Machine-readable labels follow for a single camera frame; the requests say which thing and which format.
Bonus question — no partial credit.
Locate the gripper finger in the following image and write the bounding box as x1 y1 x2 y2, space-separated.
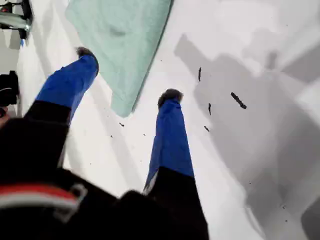
143 87 210 240
14 46 100 167

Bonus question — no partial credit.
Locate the pale green T-shirt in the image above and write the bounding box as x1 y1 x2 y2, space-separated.
64 0 175 118

